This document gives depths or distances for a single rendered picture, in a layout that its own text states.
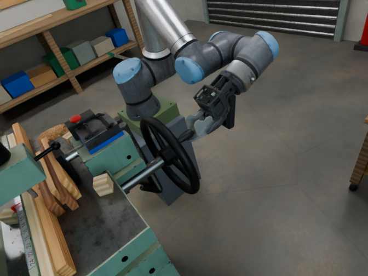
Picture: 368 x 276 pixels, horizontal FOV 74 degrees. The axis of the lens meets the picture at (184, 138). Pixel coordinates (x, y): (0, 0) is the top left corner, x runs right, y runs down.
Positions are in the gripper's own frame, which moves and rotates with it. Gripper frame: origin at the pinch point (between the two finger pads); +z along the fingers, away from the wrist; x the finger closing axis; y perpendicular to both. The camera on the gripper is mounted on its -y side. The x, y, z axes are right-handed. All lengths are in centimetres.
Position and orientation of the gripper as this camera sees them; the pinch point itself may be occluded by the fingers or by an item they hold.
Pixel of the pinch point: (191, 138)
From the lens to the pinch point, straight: 70.7
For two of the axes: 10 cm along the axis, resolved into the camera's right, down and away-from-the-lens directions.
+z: -6.5, 7.5, -1.0
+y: -4.7, -5.0, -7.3
